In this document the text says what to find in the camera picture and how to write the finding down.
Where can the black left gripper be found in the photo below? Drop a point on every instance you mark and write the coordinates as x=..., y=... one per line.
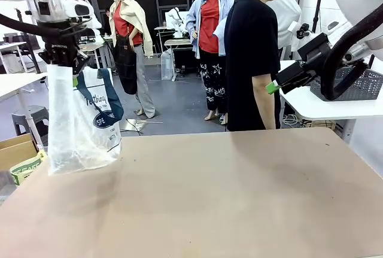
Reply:
x=61, y=47

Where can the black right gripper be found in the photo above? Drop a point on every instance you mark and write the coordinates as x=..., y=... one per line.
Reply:
x=314, y=48

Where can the translucent white shopping bag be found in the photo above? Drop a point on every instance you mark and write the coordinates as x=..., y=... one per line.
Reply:
x=74, y=138

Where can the person's right forearm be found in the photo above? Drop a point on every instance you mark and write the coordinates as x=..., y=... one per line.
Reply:
x=264, y=105

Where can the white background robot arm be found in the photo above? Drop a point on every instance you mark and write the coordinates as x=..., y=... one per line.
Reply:
x=176, y=18

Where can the paper bag with green print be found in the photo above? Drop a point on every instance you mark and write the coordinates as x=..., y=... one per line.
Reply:
x=27, y=169

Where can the wooden top work table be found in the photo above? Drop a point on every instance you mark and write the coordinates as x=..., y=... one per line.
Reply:
x=92, y=47

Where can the black tripod with thin legs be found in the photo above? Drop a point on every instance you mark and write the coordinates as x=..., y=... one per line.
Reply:
x=31, y=54

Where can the white side table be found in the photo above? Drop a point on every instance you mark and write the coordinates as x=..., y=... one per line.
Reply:
x=314, y=108

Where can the white office desk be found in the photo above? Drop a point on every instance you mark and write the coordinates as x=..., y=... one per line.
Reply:
x=12, y=45

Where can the white round-edged table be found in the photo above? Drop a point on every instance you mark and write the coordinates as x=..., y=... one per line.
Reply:
x=12, y=86

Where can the person in black t-shirt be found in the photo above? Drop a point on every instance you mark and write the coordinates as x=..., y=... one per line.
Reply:
x=248, y=45

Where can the person in white shirt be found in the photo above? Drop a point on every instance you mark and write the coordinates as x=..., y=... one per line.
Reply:
x=287, y=18

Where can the grey metal stool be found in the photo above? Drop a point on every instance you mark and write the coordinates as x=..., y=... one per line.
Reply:
x=30, y=111

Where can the dark grey plastic basket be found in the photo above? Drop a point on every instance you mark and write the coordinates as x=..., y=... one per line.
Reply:
x=359, y=89

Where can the mannequin with cream jacket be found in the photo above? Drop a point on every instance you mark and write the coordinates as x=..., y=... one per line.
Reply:
x=125, y=18

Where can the person in red top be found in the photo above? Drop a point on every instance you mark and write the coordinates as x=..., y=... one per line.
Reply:
x=209, y=24

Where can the clear plastic container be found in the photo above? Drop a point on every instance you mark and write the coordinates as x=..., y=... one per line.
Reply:
x=167, y=66

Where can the brown cardboard box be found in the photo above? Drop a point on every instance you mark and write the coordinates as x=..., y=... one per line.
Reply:
x=18, y=153

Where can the grey background table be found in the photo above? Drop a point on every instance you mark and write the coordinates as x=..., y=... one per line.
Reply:
x=179, y=42

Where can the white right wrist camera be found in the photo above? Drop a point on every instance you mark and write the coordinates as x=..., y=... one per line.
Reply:
x=296, y=35

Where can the black tripod by white wall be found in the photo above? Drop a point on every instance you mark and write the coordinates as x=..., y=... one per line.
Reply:
x=318, y=9

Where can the metal mannequin base plate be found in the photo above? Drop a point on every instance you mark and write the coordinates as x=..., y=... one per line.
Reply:
x=140, y=124

